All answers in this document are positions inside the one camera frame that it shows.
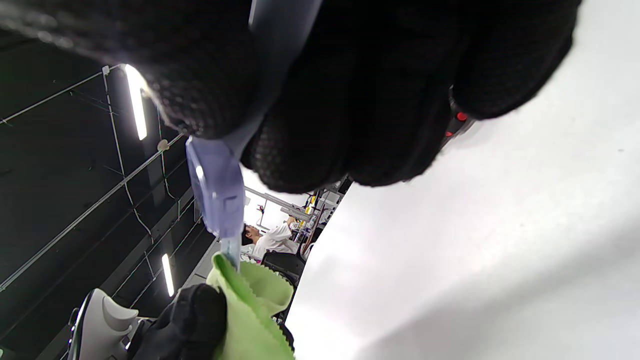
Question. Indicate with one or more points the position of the ceiling light tube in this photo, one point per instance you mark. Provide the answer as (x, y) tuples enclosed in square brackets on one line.
[(136, 102), (168, 275)]

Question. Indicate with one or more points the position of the person's left hand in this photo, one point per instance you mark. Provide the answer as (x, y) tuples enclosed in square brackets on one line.
[(185, 330)]

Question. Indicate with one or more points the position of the black watch with red face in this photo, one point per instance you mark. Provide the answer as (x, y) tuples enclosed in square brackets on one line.
[(457, 125)]

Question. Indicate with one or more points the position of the person's right hand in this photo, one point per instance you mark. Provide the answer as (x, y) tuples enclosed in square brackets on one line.
[(380, 90)]

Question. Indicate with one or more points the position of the black mesh office chair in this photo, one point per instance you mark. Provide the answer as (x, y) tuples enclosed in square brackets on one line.
[(285, 265)]

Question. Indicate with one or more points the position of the green cleaning cloth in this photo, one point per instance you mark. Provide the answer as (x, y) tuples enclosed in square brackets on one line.
[(250, 320)]

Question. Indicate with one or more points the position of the light blue watch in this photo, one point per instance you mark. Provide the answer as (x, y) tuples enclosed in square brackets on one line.
[(217, 190)]

